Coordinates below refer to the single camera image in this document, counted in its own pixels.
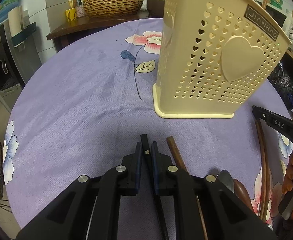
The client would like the dark wooden sink table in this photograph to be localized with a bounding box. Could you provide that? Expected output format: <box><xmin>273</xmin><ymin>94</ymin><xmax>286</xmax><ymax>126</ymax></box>
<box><xmin>46</xmin><ymin>10</ymin><xmax>149</xmax><ymax>52</ymax></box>

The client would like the woven basket sink basin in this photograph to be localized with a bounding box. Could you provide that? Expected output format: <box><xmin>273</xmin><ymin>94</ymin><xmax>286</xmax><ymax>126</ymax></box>
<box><xmin>83</xmin><ymin>0</ymin><xmax>144</xmax><ymax>18</ymax></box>

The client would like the black plastic bag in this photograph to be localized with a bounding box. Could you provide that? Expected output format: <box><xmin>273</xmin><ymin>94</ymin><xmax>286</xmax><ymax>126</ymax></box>
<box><xmin>268</xmin><ymin>60</ymin><xmax>293</xmax><ymax>109</ymax></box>

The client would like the black chopstick gold band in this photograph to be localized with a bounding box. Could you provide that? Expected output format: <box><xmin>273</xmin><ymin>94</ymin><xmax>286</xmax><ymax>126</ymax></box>
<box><xmin>140</xmin><ymin>134</ymin><xmax>169</xmax><ymax>240</ymax></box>

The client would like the dark brown chopstick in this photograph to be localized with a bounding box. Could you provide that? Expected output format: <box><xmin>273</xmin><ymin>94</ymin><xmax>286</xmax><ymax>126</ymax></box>
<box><xmin>167</xmin><ymin>136</ymin><xmax>208</xmax><ymax>239</ymax></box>

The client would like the purple floral tablecloth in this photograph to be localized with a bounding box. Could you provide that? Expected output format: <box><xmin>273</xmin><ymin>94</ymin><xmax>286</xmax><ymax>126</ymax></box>
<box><xmin>4</xmin><ymin>19</ymin><xmax>288</xmax><ymax>226</ymax></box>

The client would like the brown chopstick crossing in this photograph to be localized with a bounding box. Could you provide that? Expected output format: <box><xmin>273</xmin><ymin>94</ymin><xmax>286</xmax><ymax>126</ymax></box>
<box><xmin>255</xmin><ymin>119</ymin><xmax>270</xmax><ymax>222</ymax></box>

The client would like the beige perforated utensil holder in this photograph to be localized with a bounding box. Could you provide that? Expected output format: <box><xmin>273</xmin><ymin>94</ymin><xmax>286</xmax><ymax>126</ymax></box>
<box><xmin>153</xmin><ymin>0</ymin><xmax>291</xmax><ymax>119</ymax></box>

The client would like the grey water dispenser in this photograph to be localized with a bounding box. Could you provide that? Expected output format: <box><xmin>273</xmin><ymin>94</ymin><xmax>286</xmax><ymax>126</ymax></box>
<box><xmin>0</xmin><ymin>7</ymin><xmax>42</xmax><ymax>111</ymax></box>

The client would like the yellow mug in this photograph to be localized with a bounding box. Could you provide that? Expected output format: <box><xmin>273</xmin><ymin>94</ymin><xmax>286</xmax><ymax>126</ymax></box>
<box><xmin>65</xmin><ymin>8</ymin><xmax>77</xmax><ymax>22</ymax></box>

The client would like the white brown rice cooker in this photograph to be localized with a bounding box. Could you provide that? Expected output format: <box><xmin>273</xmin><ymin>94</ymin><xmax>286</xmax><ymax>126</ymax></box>
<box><xmin>146</xmin><ymin>0</ymin><xmax>165</xmax><ymax>18</ymax></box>

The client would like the steel spoon ornate handle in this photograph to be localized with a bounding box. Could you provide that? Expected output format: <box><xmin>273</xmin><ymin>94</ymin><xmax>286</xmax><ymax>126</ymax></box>
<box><xmin>217</xmin><ymin>170</ymin><xmax>234</xmax><ymax>193</ymax></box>

